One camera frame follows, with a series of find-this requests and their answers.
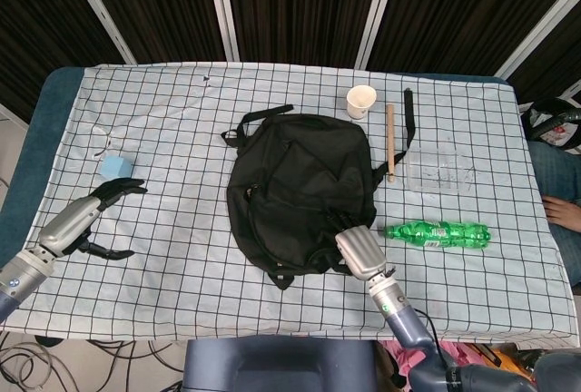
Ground light blue foam cube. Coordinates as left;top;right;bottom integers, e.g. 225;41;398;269
103;154;134;181

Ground dark blue table pad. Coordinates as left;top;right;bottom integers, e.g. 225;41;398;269
0;67;84;230

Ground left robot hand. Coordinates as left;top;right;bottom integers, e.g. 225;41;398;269
38;177;149;261

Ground bystander jeans leg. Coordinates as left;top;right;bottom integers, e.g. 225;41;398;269
528;140;581;289

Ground white partition post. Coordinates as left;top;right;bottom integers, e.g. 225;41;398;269
357;0;401;70
203;0;241;63
61;0;138;65
496;0;581;79

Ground black floor cables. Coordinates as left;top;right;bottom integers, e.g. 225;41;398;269
0;331;185;392

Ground bystander hand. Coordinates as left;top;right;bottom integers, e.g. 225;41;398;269
542;195;581;228

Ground black backpack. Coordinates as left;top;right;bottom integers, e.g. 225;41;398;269
221;87;418;291

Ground pink cloth pile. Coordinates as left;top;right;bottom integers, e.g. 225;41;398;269
379;340;494;392

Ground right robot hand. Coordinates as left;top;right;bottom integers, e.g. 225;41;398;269
324;210;396;282

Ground wooden stick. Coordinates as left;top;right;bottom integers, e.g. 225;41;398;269
385;104;398;183

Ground blue-grey robot torso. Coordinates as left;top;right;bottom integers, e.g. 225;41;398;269
183;339;380;392

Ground white black checked tablecloth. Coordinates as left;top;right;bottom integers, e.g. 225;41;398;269
0;62;576;346

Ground green plastic bottle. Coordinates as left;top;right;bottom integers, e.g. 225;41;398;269
384;220;492;250

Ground white paper cup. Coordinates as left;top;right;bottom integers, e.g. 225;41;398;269
346;84;378;122

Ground yellow tool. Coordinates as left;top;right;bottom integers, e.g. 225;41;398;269
492;348;537;368

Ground clear plastic tray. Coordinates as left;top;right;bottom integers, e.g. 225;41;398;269
407;149;478;194

